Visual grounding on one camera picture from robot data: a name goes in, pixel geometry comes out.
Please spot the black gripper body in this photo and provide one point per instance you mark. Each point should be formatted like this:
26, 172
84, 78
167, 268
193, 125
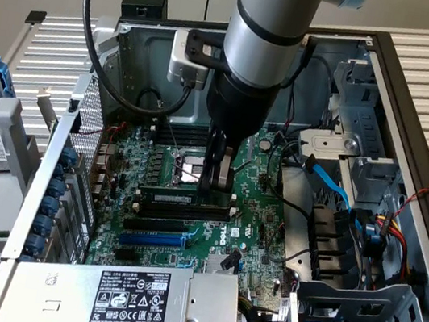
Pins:
242, 104

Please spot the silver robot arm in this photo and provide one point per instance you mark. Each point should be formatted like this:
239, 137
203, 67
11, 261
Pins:
267, 34

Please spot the CPU socket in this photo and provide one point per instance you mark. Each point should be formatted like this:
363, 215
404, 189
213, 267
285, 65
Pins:
189, 165

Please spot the thin metal locking lever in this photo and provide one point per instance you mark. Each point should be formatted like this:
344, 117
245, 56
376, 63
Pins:
186, 173
171, 135

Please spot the silver coin battery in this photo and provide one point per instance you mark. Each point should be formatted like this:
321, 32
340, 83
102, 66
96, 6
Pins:
266, 144

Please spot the green motherboard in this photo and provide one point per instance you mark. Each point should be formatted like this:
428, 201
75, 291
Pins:
203, 233

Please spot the long black expansion slot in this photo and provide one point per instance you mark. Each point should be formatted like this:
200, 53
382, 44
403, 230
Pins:
153, 225

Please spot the black board connector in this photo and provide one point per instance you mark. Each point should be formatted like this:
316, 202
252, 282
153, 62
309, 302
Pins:
231, 261

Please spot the silver heat sink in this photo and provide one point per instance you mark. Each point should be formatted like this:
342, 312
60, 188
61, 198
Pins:
214, 265

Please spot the open metal PC case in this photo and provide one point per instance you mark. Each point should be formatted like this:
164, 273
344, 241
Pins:
152, 61

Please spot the blue expansion slot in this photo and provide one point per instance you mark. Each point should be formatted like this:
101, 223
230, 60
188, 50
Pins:
151, 240

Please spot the silver drive cage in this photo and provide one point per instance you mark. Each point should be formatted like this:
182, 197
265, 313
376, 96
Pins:
351, 121

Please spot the silver rear port blocks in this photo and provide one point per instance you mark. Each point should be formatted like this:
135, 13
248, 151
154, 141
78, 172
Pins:
99, 169

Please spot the black fan shroud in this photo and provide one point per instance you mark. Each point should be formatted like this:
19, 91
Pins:
329, 236

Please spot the short black expansion slot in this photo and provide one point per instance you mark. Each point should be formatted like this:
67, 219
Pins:
124, 254

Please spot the black box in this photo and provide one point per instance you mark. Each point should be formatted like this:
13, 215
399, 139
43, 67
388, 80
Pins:
145, 3

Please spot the blue round retainer knob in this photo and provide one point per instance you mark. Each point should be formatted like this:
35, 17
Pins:
60, 171
50, 207
69, 156
42, 225
56, 188
35, 243
25, 258

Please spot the silver power supply unit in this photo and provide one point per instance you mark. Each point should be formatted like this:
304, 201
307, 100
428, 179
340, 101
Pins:
54, 299

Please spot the small black clip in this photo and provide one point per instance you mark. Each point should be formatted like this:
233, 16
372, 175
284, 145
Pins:
36, 16

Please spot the black camera bracket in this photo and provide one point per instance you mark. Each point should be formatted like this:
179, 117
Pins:
197, 48

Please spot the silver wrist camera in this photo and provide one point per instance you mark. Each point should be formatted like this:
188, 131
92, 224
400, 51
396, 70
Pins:
178, 67

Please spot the silver graphics card bracket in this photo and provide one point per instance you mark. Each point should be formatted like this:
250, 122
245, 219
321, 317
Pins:
46, 108

